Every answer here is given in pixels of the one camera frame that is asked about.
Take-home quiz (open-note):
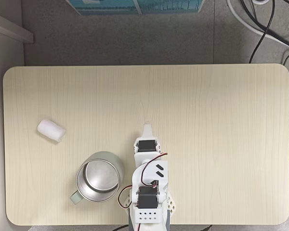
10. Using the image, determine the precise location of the white gauze dressing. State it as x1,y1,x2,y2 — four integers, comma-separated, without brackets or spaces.
37,117,67,142

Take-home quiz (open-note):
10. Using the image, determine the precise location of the teal printed panel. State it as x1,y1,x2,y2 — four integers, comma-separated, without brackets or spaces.
136,0,206,14
65,0,138,15

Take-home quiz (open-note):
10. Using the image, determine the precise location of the white shelf board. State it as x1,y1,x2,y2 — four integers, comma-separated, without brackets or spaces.
0,10,35,44

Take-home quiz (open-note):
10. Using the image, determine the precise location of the metal cup with handle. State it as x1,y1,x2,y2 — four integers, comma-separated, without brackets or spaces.
69,151,126,205

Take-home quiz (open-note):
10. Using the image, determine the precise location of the thick white cable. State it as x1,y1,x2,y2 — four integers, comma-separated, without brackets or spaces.
225,0,289,51

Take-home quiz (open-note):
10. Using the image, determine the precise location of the long black cable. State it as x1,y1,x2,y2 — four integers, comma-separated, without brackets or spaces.
240,0,289,47
249,0,274,64

